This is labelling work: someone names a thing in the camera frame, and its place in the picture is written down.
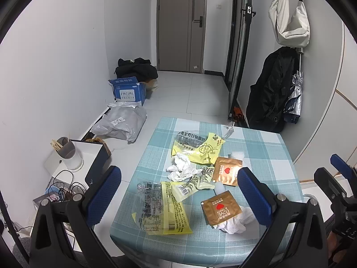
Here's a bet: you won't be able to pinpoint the small pale green wrapper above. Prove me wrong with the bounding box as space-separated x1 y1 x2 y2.
171 167 215 202

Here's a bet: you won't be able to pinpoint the long yellow clear wrapper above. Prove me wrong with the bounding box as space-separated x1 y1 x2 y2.
132 181 192 235

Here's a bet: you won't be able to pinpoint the black clothes pile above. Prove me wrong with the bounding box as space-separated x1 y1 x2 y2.
115 57 159 82

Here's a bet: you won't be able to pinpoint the black jacket hanging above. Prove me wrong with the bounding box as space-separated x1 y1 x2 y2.
246 47 298 133

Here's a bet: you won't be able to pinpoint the teal plaid tablecloth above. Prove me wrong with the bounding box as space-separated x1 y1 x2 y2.
110 117 303 267

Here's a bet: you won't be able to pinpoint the black framed glass door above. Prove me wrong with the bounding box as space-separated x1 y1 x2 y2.
224 0 256 128

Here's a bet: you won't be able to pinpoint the black cables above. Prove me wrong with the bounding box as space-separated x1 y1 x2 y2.
45 169 87 203

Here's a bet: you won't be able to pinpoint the white tissue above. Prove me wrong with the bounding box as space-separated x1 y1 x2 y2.
166 153 202 182
214 206 256 235

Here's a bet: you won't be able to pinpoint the white shoulder bag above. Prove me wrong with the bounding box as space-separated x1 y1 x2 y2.
269 0 310 48

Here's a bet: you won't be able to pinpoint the yellow snack wrapper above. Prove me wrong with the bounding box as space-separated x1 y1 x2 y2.
171 131 225 165

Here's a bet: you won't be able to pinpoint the silver folded umbrella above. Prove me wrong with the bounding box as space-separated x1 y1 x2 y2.
284 48 303 124

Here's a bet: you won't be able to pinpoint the white navy box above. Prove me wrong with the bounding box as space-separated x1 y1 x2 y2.
44 140 110 188

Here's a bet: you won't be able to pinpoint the grey cup with sticks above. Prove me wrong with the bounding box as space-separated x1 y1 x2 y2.
50 137 84 172

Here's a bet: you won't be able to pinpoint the clear plastic wrapper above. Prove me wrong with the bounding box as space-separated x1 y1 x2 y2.
222 122 234 140

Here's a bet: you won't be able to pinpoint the grey courier bag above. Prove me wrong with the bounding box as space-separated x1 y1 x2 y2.
90 102 147 143

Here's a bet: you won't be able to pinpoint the blue cardboard box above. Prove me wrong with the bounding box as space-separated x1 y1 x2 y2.
108 77 146 105

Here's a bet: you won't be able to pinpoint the brown heart sachet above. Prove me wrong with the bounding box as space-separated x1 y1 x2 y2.
212 157 243 186
201 191 242 226

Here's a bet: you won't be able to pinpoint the grey door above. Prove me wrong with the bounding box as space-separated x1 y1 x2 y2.
157 0 207 73

